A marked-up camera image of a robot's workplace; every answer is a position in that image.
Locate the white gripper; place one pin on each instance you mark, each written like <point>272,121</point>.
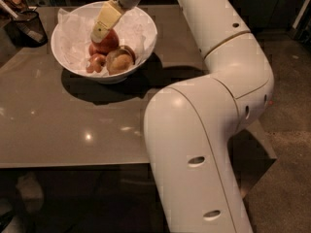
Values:
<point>107,17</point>

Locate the white cloth under table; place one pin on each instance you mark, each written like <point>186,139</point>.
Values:
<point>31,192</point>

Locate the white shoe on floor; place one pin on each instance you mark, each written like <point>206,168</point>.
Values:
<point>13,217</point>

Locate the small red apple front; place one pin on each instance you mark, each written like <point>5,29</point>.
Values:
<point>96,63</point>

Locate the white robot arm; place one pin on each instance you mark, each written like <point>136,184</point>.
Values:
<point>187,124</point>

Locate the small red apple behind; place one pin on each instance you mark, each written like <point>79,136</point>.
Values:
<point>91,50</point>

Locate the white bowl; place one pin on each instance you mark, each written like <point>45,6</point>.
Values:
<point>142,46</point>

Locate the black mesh basket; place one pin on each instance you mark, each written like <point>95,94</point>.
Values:
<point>27,31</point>

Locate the small red apple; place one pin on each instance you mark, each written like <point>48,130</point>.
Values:
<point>91,50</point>
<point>96,63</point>

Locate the white crumpled paper liner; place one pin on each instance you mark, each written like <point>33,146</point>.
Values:
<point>71,36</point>

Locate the yellow-red apple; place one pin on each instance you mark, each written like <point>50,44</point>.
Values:
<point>120,60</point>

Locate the large red apple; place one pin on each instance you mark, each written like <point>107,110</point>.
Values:
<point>109,43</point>

